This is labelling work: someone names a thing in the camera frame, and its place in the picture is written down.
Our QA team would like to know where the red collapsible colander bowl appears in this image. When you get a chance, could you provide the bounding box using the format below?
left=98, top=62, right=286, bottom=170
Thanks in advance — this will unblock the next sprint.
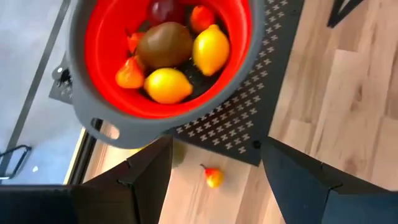
left=68, top=0, right=266, bottom=149

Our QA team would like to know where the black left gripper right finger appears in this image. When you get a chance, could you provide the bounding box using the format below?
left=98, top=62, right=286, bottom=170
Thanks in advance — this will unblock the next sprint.
left=260, top=136, right=398, bottom=224

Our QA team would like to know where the brown kiwi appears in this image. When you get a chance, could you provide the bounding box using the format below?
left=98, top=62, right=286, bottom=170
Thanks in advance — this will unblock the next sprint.
left=136, top=21, right=194, bottom=70

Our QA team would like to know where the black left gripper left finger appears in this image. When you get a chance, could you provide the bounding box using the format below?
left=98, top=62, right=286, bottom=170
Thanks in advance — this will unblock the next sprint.
left=0, top=134, right=174, bottom=224

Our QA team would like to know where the black perforated metal shelf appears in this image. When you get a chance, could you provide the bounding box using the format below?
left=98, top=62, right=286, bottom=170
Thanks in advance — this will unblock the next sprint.
left=49, top=0, right=306, bottom=167

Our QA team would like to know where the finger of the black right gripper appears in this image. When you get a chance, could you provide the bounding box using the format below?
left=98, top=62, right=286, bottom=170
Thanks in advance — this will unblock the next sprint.
left=326, top=0, right=343, bottom=29
left=334, top=0, right=365, bottom=26

